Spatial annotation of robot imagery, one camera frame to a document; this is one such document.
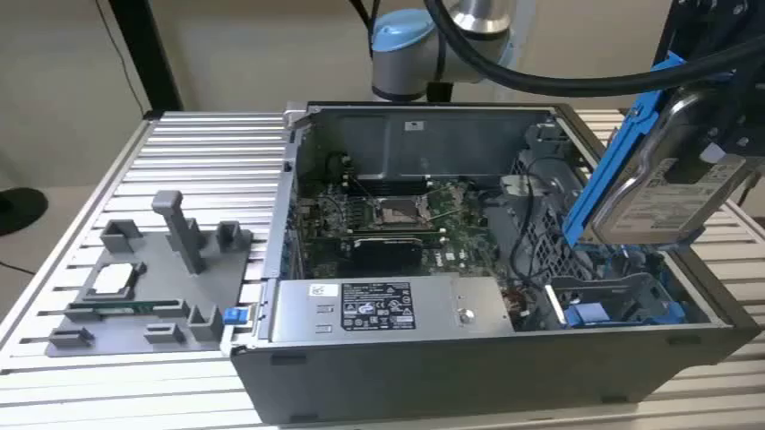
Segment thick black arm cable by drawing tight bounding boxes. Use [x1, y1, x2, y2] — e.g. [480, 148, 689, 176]
[422, 0, 765, 98]

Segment blue empty disk carrier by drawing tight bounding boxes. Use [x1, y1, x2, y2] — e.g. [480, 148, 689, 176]
[565, 302, 689, 328]

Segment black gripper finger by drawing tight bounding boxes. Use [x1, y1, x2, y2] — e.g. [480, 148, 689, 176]
[665, 142, 728, 185]

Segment grey open PC case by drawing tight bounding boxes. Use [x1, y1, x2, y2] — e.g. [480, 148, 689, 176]
[230, 100, 764, 425]

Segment silver CPU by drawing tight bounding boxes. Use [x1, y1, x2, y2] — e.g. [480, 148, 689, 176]
[95, 265, 134, 296]

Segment hard disk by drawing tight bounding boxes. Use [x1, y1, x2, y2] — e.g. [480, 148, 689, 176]
[565, 51, 752, 248]

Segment black round stand base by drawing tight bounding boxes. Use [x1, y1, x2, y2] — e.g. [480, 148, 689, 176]
[0, 187, 50, 237]

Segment CPU socket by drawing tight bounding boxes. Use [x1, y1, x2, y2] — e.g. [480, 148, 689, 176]
[370, 194, 431, 225]

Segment perforated grey drive cage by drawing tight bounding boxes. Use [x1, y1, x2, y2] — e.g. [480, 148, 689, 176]
[484, 147, 605, 288]

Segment grey plastic parts rack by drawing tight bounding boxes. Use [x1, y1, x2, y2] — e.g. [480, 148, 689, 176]
[46, 190, 257, 359]

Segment black metal post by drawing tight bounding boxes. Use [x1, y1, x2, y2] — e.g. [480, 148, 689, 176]
[107, 0, 184, 113]

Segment black internal case wire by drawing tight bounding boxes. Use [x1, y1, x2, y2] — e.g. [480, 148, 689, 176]
[510, 154, 540, 288]

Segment thin black wall cable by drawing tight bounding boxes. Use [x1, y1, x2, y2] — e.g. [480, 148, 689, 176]
[95, 0, 154, 118]

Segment green motherboard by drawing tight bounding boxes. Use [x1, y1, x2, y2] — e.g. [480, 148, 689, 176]
[295, 178, 516, 281]

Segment black arm base cables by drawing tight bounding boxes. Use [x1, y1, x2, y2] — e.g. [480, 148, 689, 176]
[349, 0, 377, 33]

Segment locking lever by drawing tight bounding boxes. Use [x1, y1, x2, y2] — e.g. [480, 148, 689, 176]
[347, 174, 377, 201]

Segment silver power supply unit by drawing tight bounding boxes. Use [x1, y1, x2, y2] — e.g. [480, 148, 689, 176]
[269, 276, 516, 344]

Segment black graphics card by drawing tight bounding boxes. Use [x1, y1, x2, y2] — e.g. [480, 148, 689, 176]
[339, 236, 426, 277]

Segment green RAM stick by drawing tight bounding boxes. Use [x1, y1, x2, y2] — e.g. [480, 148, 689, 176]
[68, 301, 180, 315]

